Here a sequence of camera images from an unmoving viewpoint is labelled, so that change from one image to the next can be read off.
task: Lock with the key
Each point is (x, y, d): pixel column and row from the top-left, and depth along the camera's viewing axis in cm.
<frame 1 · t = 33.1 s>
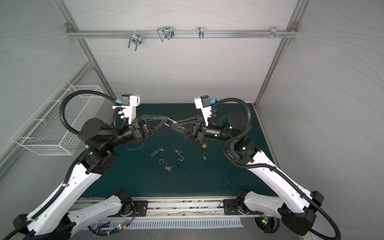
left hand: (167, 118, 45), fingers closed
right hand: (176, 121, 46), fingers closed
black padlock open shackle: (179, 152, 95), on the table
black padlock with keys: (166, 164, 90), on the table
brass padlock: (204, 146, 98), on the table
small silver key: (204, 158, 93), on the table

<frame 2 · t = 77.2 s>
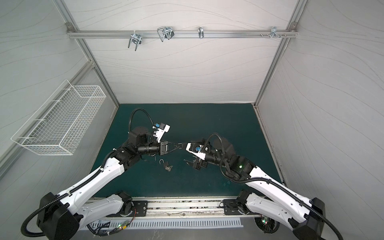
left hand: (180, 145, 69), fingers closed
right hand: (192, 144, 69), fingers open
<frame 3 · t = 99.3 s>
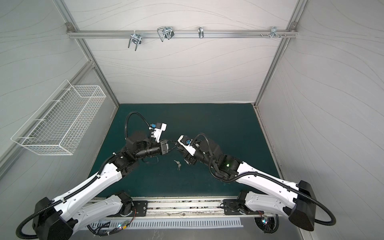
left hand: (181, 142, 68), fingers closed
right hand: (185, 140, 70), fingers open
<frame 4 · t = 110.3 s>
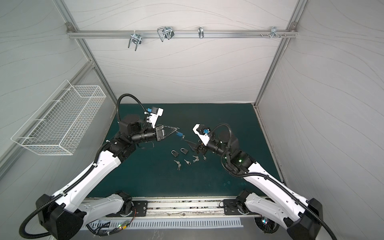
left hand: (178, 128, 66), fingers closed
right hand: (194, 129, 68), fingers open
loose silver key: (188, 162, 90), on the table
silver key bunch: (197, 158, 92), on the table
